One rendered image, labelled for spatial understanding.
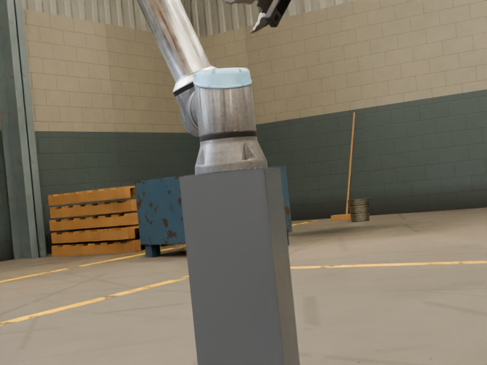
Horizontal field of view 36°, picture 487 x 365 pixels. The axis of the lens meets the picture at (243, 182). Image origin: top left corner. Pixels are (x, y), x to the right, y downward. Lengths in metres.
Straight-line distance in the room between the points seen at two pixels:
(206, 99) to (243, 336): 0.60
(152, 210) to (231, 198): 5.17
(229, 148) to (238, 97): 0.13
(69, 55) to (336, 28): 3.71
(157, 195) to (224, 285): 5.09
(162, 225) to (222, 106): 5.06
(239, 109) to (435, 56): 8.56
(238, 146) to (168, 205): 4.95
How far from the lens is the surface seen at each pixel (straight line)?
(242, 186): 1.86
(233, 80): 1.93
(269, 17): 2.30
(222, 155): 1.90
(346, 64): 10.88
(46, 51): 9.93
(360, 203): 9.43
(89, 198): 8.42
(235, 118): 1.92
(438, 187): 10.35
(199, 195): 1.89
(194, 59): 2.12
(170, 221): 6.84
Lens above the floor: 0.55
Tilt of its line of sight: level
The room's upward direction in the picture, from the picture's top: 6 degrees counter-clockwise
